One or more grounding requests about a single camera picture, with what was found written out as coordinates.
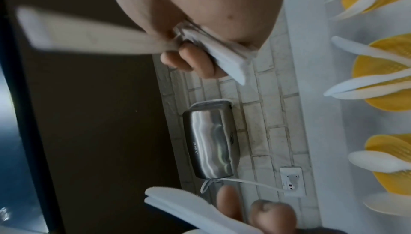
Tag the person's left hand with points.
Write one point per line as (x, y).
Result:
(273, 217)

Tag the stack of white knives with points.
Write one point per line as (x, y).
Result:
(228, 55)

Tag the bundle of white plastic cutlery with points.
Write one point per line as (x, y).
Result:
(179, 202)

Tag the white plastic knife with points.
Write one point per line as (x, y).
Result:
(356, 48)
(80, 34)
(353, 84)
(362, 95)

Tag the white wall socket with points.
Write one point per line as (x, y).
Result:
(290, 174)

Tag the stainless steel wall appliance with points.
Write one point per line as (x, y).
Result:
(208, 141)

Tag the black door frame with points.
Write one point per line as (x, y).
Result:
(40, 156)

